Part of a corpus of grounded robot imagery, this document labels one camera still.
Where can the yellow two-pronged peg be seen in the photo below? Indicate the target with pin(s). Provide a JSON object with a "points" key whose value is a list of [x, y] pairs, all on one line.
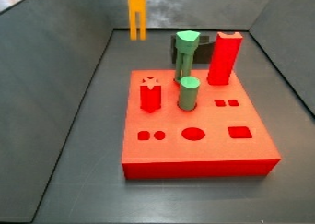
{"points": [[138, 18]]}

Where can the tall red square peg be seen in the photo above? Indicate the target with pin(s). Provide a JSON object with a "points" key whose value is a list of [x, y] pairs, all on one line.
{"points": [[226, 49]]}

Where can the red peg board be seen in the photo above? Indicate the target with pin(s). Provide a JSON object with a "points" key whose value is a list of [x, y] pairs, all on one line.
{"points": [[217, 140]]}

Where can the black curved bracket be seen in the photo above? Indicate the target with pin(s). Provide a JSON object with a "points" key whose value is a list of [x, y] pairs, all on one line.
{"points": [[203, 53]]}

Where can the red star peg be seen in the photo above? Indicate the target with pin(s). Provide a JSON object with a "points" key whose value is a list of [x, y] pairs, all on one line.
{"points": [[150, 94]]}

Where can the green cylinder peg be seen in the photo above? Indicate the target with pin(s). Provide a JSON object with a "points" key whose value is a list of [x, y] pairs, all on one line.
{"points": [[189, 93]]}

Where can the green pentagon-top peg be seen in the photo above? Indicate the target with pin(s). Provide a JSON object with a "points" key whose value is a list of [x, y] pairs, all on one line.
{"points": [[187, 41]]}

